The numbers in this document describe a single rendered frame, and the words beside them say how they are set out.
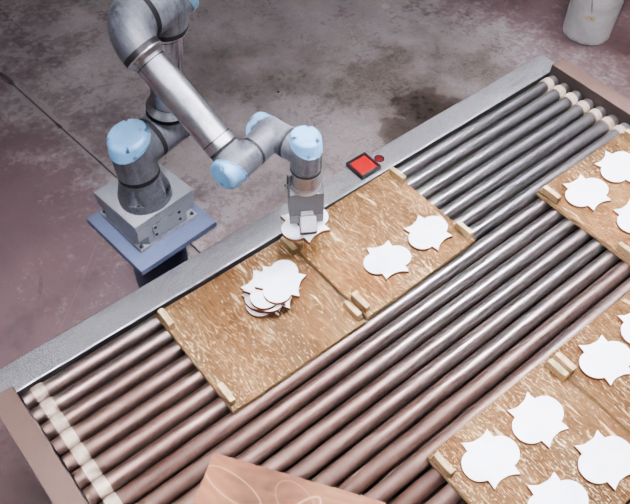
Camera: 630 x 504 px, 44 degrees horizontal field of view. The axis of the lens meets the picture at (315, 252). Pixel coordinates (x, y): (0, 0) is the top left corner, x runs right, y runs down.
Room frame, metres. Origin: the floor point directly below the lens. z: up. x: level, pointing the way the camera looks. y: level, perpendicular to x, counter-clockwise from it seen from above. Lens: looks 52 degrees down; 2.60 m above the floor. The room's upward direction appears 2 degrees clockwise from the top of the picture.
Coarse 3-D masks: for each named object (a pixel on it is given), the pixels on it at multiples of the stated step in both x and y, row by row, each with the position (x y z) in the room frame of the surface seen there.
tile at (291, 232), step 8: (280, 216) 1.32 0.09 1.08; (288, 216) 1.31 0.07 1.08; (328, 216) 1.32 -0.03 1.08; (288, 224) 1.29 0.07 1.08; (296, 224) 1.29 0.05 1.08; (320, 224) 1.29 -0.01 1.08; (288, 232) 1.26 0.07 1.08; (296, 232) 1.26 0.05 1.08; (320, 232) 1.27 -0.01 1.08; (288, 240) 1.24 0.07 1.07; (296, 240) 1.24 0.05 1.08; (304, 240) 1.24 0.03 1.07
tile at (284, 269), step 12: (276, 264) 1.22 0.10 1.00; (288, 264) 1.22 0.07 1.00; (264, 276) 1.18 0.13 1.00; (276, 276) 1.18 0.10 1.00; (288, 276) 1.18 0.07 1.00; (300, 276) 1.18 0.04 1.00; (264, 288) 1.14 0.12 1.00; (276, 288) 1.14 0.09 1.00; (288, 288) 1.14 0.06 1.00; (276, 300) 1.10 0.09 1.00
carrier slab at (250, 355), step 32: (256, 256) 1.29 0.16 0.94; (288, 256) 1.30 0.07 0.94; (224, 288) 1.18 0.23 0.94; (320, 288) 1.19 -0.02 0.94; (160, 320) 1.08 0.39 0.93; (192, 320) 1.08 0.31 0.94; (224, 320) 1.08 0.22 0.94; (256, 320) 1.09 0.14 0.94; (288, 320) 1.09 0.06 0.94; (320, 320) 1.09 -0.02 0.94; (352, 320) 1.10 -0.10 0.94; (192, 352) 0.99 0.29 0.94; (224, 352) 0.99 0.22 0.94; (256, 352) 0.99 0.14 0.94; (288, 352) 1.00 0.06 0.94; (320, 352) 1.00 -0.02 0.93; (256, 384) 0.90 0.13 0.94
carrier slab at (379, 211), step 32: (384, 192) 1.54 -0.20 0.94; (416, 192) 1.55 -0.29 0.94; (352, 224) 1.42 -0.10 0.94; (384, 224) 1.42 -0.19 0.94; (448, 224) 1.43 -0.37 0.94; (320, 256) 1.30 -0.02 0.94; (352, 256) 1.30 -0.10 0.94; (416, 256) 1.31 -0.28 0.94; (448, 256) 1.31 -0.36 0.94; (352, 288) 1.20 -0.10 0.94; (384, 288) 1.20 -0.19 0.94
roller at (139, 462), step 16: (624, 128) 1.87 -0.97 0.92; (592, 144) 1.80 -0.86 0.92; (576, 160) 1.72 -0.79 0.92; (544, 176) 1.65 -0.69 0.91; (528, 192) 1.58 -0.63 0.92; (496, 208) 1.52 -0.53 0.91; (512, 208) 1.52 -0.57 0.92; (480, 224) 1.45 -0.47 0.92; (496, 224) 1.46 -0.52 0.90; (192, 416) 0.82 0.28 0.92; (208, 416) 0.83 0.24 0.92; (176, 432) 0.78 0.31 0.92; (192, 432) 0.79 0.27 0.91; (144, 448) 0.74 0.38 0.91; (160, 448) 0.74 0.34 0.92; (128, 464) 0.70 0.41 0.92; (144, 464) 0.70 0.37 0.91; (96, 480) 0.66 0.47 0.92; (112, 480) 0.66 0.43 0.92; (128, 480) 0.67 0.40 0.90; (96, 496) 0.63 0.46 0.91
